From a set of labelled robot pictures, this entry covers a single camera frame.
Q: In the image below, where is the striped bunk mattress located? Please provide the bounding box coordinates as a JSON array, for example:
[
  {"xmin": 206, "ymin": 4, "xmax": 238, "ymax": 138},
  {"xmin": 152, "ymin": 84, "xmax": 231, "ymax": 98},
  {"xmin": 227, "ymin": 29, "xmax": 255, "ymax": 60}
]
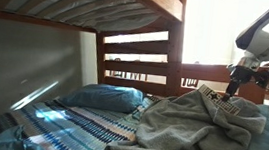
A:
[{"xmin": 0, "ymin": 0, "xmax": 165, "ymax": 40}]

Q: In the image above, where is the blue pillow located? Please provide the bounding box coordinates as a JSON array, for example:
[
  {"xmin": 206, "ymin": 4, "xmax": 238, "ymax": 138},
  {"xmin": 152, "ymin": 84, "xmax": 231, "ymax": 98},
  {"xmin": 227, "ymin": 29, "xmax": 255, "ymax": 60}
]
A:
[{"xmin": 55, "ymin": 78, "xmax": 145, "ymax": 116}]

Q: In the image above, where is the wooden bunk bed frame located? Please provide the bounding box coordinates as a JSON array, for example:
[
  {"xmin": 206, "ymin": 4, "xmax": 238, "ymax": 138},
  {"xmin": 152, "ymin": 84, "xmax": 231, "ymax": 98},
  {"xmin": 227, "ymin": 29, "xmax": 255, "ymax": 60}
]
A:
[{"xmin": 0, "ymin": 0, "xmax": 269, "ymax": 109}]

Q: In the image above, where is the crumpled blue cloth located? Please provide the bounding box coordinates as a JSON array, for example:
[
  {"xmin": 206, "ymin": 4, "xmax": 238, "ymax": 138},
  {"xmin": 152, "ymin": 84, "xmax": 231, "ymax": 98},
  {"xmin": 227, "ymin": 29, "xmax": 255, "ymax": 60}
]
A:
[{"xmin": 0, "ymin": 121, "xmax": 54, "ymax": 150}]

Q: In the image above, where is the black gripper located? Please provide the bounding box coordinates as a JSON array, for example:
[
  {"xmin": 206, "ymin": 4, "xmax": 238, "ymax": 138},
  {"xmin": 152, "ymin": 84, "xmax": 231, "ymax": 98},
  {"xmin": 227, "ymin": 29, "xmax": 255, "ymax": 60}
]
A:
[{"xmin": 221, "ymin": 63, "xmax": 269, "ymax": 107}]

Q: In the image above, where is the grey towel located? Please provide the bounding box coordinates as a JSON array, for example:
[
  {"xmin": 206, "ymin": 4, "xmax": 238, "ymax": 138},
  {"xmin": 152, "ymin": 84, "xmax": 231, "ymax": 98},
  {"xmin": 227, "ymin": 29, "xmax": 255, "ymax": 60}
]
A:
[{"xmin": 103, "ymin": 78, "xmax": 269, "ymax": 150}]

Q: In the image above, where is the patterned striped bedspread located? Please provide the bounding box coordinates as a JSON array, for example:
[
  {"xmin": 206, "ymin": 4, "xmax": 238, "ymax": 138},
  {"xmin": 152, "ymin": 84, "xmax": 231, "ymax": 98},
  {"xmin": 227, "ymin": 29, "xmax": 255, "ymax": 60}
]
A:
[{"xmin": 0, "ymin": 78, "xmax": 269, "ymax": 150}]

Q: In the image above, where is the grey remote control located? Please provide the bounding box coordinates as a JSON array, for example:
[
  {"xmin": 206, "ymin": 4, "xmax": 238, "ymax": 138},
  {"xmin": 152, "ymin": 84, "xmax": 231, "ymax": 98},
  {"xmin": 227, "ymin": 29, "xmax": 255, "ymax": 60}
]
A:
[{"xmin": 195, "ymin": 83, "xmax": 245, "ymax": 117}]

